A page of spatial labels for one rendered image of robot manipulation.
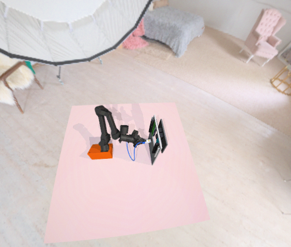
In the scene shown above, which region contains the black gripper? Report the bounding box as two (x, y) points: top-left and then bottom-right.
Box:
(126, 131), (146, 148)

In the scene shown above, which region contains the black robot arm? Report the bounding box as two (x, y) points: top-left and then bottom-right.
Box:
(94, 105), (129, 152)

